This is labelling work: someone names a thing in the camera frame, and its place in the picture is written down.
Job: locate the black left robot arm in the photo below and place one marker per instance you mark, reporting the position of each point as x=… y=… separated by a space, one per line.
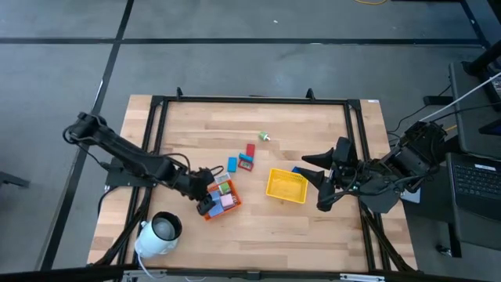
x=129 y=154

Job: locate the grey side desk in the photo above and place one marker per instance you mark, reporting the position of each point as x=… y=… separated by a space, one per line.
x=469 y=117

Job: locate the red patterned box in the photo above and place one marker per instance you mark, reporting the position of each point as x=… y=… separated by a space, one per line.
x=245 y=165

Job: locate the white overhead camera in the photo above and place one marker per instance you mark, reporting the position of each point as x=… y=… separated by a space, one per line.
x=154 y=239

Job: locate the black metal table frame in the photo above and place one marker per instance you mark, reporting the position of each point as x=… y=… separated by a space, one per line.
x=254 y=100

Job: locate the clear plastic staples box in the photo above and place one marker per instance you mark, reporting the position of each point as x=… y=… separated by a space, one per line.
x=222 y=178

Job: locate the yellow plastic basket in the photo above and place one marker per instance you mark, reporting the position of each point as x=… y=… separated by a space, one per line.
x=287 y=186

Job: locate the silver metal bracket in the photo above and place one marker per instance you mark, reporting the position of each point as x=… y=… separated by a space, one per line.
x=362 y=277

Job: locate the small red eraser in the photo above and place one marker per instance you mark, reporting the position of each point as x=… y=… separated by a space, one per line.
x=250 y=150

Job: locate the black laptop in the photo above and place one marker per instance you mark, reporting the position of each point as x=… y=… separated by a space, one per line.
x=475 y=184

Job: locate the green sticky note pad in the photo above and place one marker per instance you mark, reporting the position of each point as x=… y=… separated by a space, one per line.
x=224 y=188

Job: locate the teal box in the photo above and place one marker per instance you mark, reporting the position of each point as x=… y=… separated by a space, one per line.
x=246 y=157
x=232 y=164

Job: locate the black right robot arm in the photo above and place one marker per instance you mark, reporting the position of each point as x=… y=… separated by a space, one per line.
x=403 y=168

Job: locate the small green item white tip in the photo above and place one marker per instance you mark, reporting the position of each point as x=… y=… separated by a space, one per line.
x=264 y=136

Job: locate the light blue sticky note pad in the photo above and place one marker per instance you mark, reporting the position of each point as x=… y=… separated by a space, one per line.
x=215 y=196
x=216 y=211

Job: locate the orange plastic basket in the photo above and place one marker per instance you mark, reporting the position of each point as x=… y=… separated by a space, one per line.
x=235 y=206

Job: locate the pink sticky note pad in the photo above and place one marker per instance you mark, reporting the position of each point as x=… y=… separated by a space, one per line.
x=227 y=200

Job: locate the dark blue flat item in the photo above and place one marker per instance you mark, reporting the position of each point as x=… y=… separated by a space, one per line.
x=296 y=169

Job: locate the teal box standing on edge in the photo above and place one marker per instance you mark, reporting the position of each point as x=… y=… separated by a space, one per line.
x=232 y=164

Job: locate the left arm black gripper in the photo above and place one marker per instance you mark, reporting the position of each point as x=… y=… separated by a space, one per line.
x=194 y=182

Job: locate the black power brick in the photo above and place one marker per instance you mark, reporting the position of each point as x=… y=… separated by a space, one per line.
x=438 y=100

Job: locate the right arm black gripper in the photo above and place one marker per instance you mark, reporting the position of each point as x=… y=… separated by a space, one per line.
x=341 y=166

